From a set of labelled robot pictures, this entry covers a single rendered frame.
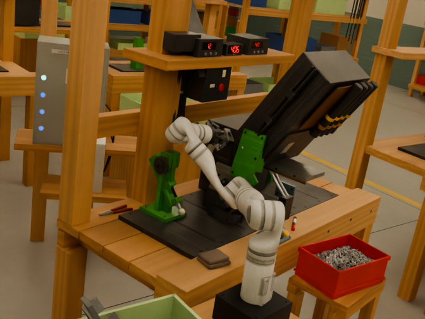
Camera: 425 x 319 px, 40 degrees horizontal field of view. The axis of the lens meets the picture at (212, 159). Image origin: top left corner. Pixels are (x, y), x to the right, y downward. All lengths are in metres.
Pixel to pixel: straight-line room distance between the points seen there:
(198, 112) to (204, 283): 1.03
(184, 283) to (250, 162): 0.69
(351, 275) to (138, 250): 0.80
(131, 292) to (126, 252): 1.44
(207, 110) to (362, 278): 1.08
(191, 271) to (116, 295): 1.54
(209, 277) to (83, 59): 0.87
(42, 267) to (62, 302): 1.30
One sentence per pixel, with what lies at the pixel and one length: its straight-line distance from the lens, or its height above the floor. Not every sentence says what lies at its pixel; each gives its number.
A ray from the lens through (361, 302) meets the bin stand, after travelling 2.39.
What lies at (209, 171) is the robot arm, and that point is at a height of 1.20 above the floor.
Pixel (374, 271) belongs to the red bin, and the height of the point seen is 0.87.
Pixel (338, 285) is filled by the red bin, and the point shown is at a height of 0.86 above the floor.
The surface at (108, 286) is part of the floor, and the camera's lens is 3.65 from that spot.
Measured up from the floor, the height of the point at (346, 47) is 0.97.
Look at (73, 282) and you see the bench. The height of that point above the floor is 0.62.
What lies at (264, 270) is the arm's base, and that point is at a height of 1.06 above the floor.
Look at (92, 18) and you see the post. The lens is 2.12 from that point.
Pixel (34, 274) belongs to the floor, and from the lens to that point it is 3.75.
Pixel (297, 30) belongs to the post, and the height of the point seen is 1.63.
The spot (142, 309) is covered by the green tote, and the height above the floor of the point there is 0.94.
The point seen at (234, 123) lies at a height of 1.24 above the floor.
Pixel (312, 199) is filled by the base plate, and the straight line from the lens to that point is 2.90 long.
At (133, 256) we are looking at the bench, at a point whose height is 0.88.
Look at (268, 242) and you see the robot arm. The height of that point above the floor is 1.15.
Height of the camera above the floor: 1.92
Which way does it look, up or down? 19 degrees down
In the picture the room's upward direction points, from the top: 9 degrees clockwise
